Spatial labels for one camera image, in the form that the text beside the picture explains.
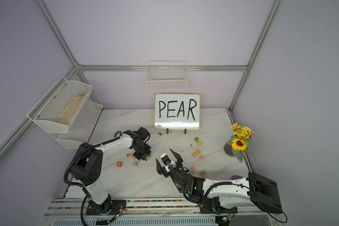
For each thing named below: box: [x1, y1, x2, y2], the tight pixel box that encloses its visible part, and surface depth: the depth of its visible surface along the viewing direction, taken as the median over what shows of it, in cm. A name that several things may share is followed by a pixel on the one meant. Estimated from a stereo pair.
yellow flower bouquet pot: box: [223, 121, 256, 163], surface depth 77 cm
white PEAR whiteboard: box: [153, 93, 202, 131], surface depth 106 cm
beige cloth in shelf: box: [55, 90, 89, 125], surface depth 81 cm
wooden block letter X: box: [199, 169, 208, 177], surface depth 87 cm
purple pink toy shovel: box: [231, 175, 244, 180], surface depth 86 cm
